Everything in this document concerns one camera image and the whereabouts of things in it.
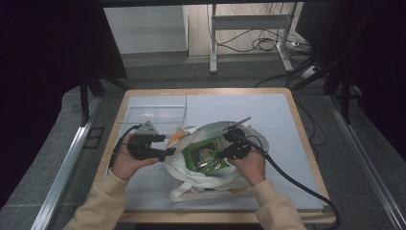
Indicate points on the person's left hand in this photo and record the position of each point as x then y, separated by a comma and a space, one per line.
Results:
126, 164

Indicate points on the dark curtain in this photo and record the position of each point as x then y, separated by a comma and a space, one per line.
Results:
41, 64
386, 64

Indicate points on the aluminium floor rail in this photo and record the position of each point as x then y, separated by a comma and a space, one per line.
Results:
63, 169
367, 163

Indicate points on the white power strip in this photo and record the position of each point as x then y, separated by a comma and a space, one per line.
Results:
310, 72

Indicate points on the white tote bag orange green print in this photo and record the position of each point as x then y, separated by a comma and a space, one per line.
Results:
191, 182

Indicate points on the clear plastic box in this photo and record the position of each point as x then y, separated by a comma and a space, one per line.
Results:
153, 113

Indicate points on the white panel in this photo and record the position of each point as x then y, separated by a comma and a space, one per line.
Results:
143, 28

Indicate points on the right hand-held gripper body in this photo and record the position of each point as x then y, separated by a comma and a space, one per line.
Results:
243, 145

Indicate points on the white metal desk frame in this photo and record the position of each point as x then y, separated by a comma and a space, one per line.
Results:
249, 21

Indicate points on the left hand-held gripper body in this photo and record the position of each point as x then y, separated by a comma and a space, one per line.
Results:
142, 143

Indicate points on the person's right hand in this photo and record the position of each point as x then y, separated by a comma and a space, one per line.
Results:
252, 169

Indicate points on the light grey table mat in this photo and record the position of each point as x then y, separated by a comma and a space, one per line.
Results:
271, 111

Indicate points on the black metal stand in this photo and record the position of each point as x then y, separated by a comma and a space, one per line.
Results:
84, 99
344, 96

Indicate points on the green snack packet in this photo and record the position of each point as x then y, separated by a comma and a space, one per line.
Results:
204, 156

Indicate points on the black floor frame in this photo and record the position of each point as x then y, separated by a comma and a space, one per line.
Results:
94, 138

